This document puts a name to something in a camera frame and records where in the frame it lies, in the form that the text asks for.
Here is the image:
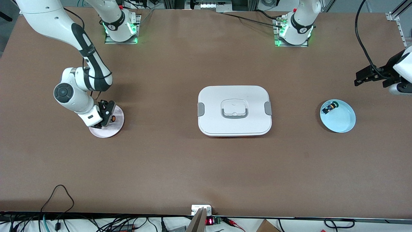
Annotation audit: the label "pink plate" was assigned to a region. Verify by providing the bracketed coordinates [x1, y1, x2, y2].
[89, 105, 125, 138]

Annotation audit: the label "light blue plate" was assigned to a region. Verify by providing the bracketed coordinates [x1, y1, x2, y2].
[320, 99, 356, 133]

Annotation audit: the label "black power adapter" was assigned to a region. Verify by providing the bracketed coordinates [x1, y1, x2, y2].
[109, 223, 137, 232]

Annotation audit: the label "small white block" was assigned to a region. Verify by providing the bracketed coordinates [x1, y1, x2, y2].
[191, 205, 212, 216]

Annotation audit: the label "white lidded container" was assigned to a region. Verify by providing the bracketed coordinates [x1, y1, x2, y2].
[197, 85, 272, 138]

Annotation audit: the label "grey-brown slanted bar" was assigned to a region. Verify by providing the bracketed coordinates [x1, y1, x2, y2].
[186, 208, 208, 232]

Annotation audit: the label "white device with sockets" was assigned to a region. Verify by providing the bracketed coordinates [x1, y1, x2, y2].
[200, 1, 233, 13]

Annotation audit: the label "red clip leads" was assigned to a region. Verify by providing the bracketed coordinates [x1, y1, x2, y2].
[222, 217, 247, 232]

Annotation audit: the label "brown cardboard piece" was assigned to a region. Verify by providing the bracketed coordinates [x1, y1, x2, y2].
[256, 219, 281, 232]

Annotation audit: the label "green push-button switch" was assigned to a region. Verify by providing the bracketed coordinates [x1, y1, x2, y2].
[323, 101, 339, 115]

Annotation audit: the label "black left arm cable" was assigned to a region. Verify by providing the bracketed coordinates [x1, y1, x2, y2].
[354, 0, 396, 81]

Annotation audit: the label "aluminium frame profile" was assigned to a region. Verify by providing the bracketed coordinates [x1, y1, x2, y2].
[385, 0, 412, 49]

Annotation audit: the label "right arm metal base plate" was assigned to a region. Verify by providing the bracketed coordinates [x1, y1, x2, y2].
[104, 14, 141, 45]

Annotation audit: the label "thin black looped cable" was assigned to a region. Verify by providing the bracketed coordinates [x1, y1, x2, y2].
[40, 184, 75, 214]

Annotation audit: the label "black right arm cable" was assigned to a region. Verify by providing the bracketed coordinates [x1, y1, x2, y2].
[63, 6, 114, 97]

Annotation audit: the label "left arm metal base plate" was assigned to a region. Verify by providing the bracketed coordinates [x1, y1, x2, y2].
[273, 16, 309, 48]

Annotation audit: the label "black cable to arm base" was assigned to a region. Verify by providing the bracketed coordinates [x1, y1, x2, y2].
[222, 10, 285, 27]

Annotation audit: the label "black coiled cable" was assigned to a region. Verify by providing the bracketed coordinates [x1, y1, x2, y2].
[323, 218, 355, 229]

